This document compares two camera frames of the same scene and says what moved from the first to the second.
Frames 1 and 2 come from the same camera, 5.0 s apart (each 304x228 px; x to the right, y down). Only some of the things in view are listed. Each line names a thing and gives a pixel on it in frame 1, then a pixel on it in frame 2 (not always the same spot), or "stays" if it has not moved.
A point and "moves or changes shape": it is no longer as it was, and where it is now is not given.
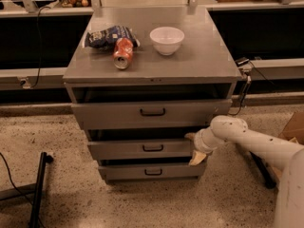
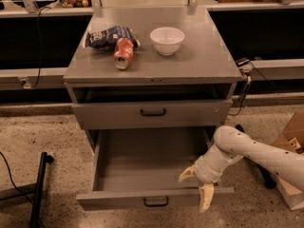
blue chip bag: (106, 38) stays
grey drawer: (180, 147) moves or changes shape
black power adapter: (241, 62) stays
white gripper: (199, 142) -> (205, 172)
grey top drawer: (155, 115) stays
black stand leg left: (35, 189) stays
